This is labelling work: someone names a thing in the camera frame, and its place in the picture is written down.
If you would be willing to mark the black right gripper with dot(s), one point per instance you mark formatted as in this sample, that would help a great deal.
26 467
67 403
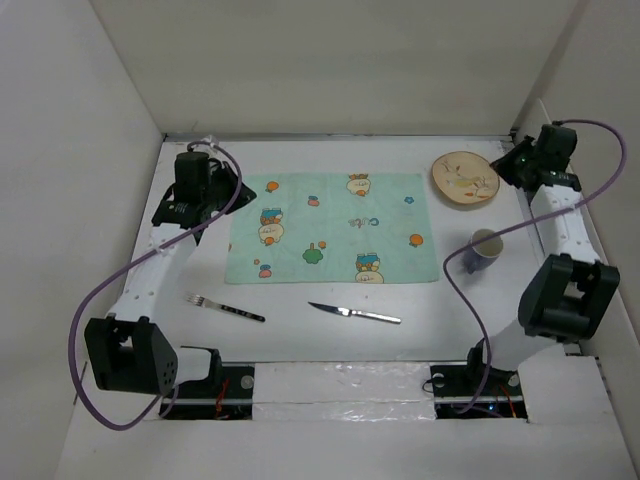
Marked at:
503 164

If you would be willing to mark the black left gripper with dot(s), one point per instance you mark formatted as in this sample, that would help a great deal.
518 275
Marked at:
223 171

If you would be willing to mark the round bird pattern plate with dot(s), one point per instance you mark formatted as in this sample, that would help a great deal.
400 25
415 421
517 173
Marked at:
465 178

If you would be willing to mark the purple mug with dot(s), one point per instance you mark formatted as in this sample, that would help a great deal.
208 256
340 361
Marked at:
486 248

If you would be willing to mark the green cartoon print cloth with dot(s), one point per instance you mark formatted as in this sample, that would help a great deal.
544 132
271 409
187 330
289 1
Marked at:
368 228

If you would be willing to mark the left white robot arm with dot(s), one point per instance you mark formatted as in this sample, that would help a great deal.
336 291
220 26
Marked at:
128 349

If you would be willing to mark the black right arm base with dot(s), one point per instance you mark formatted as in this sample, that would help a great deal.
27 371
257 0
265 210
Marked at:
454 386

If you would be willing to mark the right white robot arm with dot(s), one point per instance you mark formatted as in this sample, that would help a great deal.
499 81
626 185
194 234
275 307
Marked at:
568 297

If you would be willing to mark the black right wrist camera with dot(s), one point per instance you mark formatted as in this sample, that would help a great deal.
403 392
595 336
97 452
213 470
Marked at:
556 140

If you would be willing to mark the fork with black handle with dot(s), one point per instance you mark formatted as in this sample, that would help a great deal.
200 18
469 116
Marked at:
203 302

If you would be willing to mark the knife with patterned handle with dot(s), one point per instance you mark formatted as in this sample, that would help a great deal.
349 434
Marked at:
346 312

